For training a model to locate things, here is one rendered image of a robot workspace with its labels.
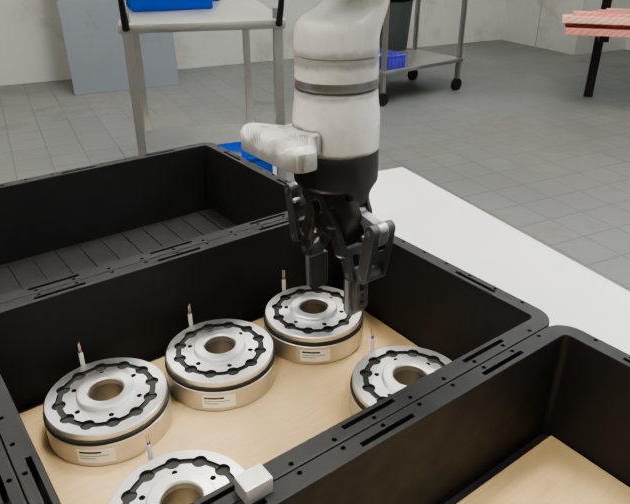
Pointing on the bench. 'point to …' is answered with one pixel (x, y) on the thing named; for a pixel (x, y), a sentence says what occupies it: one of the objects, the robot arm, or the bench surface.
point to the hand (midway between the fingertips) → (335, 285)
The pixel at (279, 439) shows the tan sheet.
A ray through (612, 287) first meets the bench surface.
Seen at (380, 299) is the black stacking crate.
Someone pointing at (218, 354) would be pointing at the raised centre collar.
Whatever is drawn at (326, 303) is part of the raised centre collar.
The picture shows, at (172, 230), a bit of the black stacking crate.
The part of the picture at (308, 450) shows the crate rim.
